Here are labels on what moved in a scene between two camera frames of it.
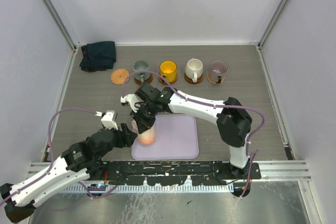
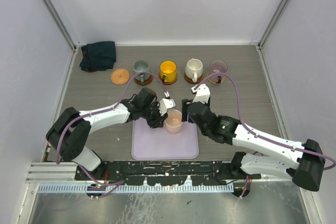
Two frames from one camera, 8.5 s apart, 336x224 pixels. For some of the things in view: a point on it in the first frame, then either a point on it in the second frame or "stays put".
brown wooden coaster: (162, 81) stays put
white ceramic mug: (193, 68) stays put
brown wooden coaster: (189, 80) stays put
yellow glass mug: (168, 69) stays put
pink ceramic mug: (146, 137) to (174, 122)
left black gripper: (126, 137) to (158, 121)
